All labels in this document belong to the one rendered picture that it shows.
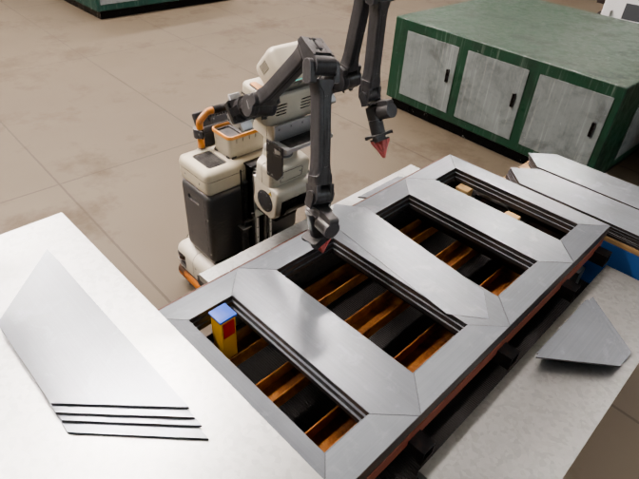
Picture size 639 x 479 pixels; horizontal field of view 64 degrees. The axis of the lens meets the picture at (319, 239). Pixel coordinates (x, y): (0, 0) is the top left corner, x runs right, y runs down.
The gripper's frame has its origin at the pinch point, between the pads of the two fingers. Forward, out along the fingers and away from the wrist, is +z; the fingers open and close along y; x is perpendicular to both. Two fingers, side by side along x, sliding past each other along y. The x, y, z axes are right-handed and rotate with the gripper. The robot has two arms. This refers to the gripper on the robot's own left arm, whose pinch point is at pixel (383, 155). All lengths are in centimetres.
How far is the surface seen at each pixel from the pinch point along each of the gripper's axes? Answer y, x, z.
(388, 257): -33.7, -24.8, 27.3
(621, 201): 73, -57, 45
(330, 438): -87, -42, 57
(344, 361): -77, -45, 37
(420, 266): -29, -34, 32
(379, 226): -22.8, -12.5, 21.1
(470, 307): -32, -54, 42
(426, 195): 8.5, -10.1, 19.9
